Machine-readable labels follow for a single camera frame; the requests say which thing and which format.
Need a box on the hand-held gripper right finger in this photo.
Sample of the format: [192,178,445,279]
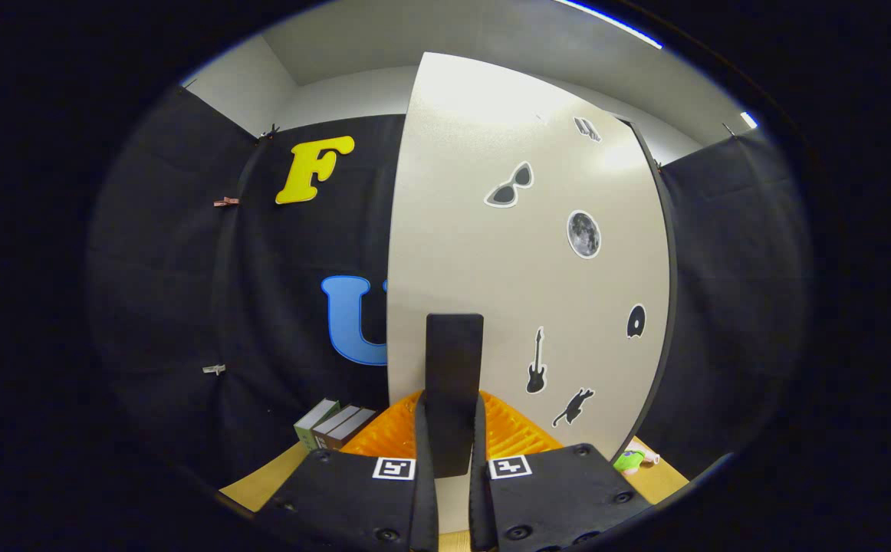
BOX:
[467,389,655,552]

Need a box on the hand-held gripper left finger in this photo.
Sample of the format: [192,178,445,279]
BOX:
[252,389,441,552]

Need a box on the black door handle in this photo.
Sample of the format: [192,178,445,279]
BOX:
[425,313,485,478]

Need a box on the thin dark brown book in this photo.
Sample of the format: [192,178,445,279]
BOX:
[311,404,360,451]

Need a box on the green plush toy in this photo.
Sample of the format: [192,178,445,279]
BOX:
[613,441,659,476]

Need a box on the green book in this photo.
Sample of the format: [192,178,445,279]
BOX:
[294,398,341,452]

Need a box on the black backdrop cloth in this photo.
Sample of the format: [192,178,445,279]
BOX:
[85,84,810,491]

